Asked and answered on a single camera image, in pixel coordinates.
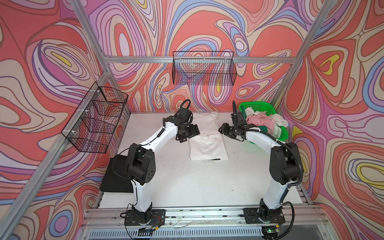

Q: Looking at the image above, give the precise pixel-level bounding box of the aluminium frame left diagonal bar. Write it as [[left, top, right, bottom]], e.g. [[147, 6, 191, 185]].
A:
[[1, 70, 112, 240]]

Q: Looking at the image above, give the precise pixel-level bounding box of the aluminium frame post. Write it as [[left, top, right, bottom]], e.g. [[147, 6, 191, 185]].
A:
[[271, 0, 337, 108], [69, 0, 132, 116]]

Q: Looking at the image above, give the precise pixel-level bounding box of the folded black t shirt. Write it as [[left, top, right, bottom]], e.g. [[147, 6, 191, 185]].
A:
[[100, 155, 134, 193]]

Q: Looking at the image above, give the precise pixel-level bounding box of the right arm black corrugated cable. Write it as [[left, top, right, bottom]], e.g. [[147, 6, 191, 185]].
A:
[[231, 100, 304, 240]]

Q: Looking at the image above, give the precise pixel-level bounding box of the white t shirt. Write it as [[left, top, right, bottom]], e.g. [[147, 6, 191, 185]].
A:
[[189, 112, 229, 161]]

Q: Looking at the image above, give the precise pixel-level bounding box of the green plastic basket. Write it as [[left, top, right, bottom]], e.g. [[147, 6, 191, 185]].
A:
[[239, 102, 289, 141]]

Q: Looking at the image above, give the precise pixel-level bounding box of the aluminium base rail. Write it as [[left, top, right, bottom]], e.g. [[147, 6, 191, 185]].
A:
[[75, 205, 337, 240]]

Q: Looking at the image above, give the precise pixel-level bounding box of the black wire basket left wall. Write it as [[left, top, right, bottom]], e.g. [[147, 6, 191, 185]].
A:
[[62, 83, 128, 154]]

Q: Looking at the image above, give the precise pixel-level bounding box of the aluminium frame horizontal back bar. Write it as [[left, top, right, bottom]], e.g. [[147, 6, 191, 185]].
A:
[[103, 55, 298, 64]]

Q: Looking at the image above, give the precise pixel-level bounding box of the aluminium frame left post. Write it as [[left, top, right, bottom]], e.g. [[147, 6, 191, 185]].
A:
[[69, 0, 132, 116]]

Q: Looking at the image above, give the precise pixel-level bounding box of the black wire basket wall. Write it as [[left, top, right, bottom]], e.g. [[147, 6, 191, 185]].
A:
[[172, 51, 238, 86], [62, 83, 128, 154]]

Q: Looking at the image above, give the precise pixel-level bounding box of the black wire basket back wall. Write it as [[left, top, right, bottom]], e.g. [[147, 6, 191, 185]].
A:
[[172, 51, 238, 86]]

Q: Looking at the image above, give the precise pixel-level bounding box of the pink t shirt in basket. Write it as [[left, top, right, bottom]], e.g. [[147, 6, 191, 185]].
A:
[[246, 113, 275, 134]]

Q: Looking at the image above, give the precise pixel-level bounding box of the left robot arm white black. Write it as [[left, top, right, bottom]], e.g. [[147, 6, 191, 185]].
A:
[[127, 107, 200, 224]]

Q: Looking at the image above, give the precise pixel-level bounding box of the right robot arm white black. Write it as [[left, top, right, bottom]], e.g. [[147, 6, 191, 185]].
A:
[[219, 111, 304, 223]]

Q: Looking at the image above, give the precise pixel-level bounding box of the aluminium frame right post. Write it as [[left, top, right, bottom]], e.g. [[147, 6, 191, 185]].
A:
[[271, 0, 337, 108]]

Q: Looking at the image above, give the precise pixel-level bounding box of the white garment in basket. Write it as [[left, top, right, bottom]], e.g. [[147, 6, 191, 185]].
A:
[[245, 107, 288, 138]]

